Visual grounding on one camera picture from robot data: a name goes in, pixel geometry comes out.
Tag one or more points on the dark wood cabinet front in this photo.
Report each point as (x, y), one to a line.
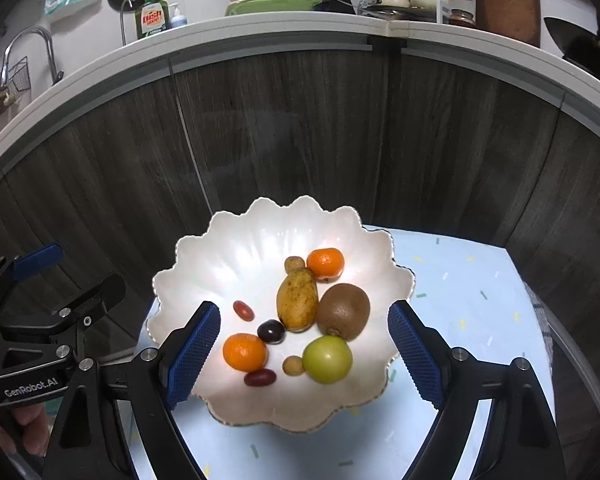
(330, 135)

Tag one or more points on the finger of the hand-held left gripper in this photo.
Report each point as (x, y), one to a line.
(37, 260)
(97, 300)

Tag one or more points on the dark purple grape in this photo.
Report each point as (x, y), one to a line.
(271, 332)

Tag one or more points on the black wok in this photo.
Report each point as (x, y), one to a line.
(580, 45)

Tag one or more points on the person's left hand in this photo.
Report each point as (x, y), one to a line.
(27, 425)

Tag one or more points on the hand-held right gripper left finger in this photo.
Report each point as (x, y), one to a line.
(192, 355)

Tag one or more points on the brown kiwi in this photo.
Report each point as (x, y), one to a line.
(344, 310)

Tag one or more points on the blue pump bottle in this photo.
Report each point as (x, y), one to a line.
(178, 20)

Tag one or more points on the white scalloped bowl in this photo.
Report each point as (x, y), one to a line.
(240, 260)

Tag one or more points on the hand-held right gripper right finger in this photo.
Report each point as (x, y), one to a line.
(415, 355)

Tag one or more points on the green plastic basin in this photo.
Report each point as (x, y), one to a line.
(270, 7)

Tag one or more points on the steel kitchen faucet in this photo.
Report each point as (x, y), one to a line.
(56, 70)

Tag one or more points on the glass jar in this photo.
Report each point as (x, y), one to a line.
(462, 19)

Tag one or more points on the black container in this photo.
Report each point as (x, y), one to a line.
(335, 4)

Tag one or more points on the green apple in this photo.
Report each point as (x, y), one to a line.
(327, 360)

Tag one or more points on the yellow mango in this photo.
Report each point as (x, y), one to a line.
(296, 300)

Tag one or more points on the orange tangerine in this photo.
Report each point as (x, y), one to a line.
(325, 262)
(245, 351)

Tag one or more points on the thin steel spout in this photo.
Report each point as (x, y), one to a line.
(123, 25)

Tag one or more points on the wooden cutting board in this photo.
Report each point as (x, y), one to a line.
(505, 5)

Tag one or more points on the green dish soap bottle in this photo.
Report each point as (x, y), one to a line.
(152, 20)

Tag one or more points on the white kitchen countertop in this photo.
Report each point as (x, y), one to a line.
(280, 30)

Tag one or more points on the small tan longan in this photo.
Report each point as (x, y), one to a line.
(294, 263)
(293, 365)

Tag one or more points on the small red jujube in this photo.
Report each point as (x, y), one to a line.
(260, 378)
(243, 310)

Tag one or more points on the light blue tablecloth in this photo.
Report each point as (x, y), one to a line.
(455, 280)

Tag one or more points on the steel tray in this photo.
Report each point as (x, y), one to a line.
(400, 12)

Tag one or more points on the white checkered cloth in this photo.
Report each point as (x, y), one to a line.
(542, 325)

